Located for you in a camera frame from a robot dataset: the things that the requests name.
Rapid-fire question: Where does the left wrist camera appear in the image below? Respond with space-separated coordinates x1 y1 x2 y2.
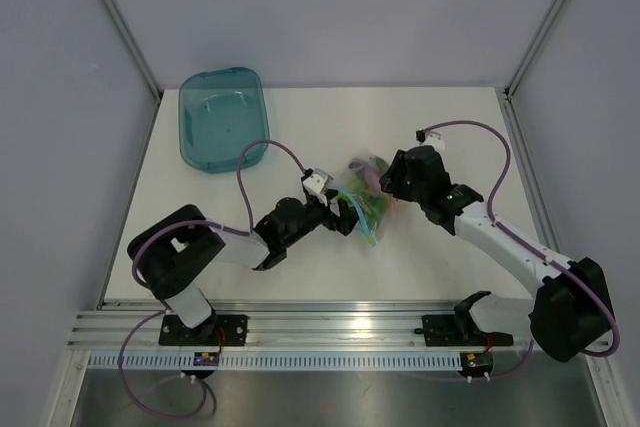
301 168 333 206

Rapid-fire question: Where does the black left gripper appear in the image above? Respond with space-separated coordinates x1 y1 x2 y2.
283 189 363 249

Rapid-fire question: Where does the teal plastic bin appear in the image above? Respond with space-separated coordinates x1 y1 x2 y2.
178 67 270 174

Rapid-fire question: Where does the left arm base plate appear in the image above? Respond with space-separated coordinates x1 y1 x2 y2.
158 314 249 347

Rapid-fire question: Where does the aluminium frame post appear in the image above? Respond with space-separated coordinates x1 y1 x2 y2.
99 0 163 105
504 0 570 102

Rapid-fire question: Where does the clear zip top bag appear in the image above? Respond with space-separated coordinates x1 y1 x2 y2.
330 149 396 247

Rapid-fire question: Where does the green toy bell pepper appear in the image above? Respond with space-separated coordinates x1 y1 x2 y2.
349 179 390 218

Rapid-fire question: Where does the white slotted cable duct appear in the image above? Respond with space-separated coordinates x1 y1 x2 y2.
88 350 462 372

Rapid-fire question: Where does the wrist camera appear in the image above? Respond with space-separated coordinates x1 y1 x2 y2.
415 130 446 153
301 168 333 206

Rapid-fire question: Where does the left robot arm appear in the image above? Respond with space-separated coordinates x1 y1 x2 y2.
127 189 372 346

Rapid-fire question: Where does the purple toy eggplant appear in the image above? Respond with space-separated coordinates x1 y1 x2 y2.
348 155 389 192

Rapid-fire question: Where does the right aluminium frame post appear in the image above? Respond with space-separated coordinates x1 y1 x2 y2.
504 0 570 102

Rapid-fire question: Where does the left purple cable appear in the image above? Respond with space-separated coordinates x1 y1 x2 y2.
117 139 314 421

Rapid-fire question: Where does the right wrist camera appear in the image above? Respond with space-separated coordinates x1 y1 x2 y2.
415 130 446 153

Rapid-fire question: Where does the aluminium mounting rail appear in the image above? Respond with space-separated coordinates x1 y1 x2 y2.
67 299 611 348

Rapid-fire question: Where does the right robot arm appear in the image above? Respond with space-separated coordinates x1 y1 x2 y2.
380 145 615 362

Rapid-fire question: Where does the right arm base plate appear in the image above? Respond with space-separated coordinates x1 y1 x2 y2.
413 314 514 348

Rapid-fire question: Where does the left aluminium frame post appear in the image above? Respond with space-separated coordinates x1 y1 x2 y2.
99 0 163 105

